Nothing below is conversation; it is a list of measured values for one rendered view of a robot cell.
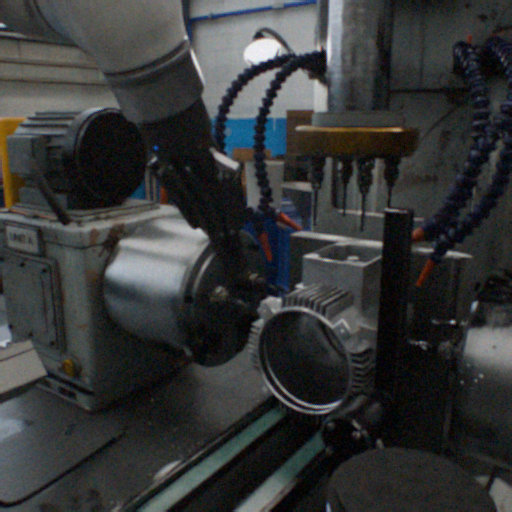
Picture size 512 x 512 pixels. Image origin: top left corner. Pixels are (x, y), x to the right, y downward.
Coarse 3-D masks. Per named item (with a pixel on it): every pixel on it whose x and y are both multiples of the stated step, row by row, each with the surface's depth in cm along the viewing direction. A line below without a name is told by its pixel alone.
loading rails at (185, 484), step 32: (256, 416) 80; (288, 416) 82; (224, 448) 73; (256, 448) 75; (288, 448) 83; (320, 448) 73; (160, 480) 65; (192, 480) 66; (224, 480) 70; (256, 480) 77; (288, 480) 66; (320, 480) 70
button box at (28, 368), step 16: (0, 352) 63; (16, 352) 64; (32, 352) 65; (0, 368) 62; (16, 368) 63; (32, 368) 64; (0, 384) 61; (16, 384) 62; (32, 384) 65; (0, 400) 64
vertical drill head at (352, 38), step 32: (352, 0) 71; (384, 0) 71; (352, 32) 72; (384, 32) 72; (352, 64) 73; (384, 64) 74; (352, 96) 74; (384, 96) 75; (320, 128) 73; (352, 128) 71; (384, 128) 71; (416, 128) 75; (320, 160) 77; (352, 160) 85; (384, 160) 81
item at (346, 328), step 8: (264, 304) 78; (272, 304) 78; (264, 312) 78; (272, 312) 77; (264, 320) 79; (344, 320) 71; (352, 320) 72; (336, 328) 72; (344, 328) 71; (352, 328) 71; (344, 336) 71; (264, 384) 81; (264, 392) 82; (272, 392) 81
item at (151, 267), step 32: (160, 224) 97; (128, 256) 93; (160, 256) 90; (192, 256) 87; (256, 256) 101; (128, 288) 92; (160, 288) 87; (192, 288) 87; (224, 288) 89; (256, 288) 96; (128, 320) 94; (160, 320) 88; (192, 320) 88; (224, 320) 95; (256, 320) 104; (192, 352) 89; (224, 352) 97
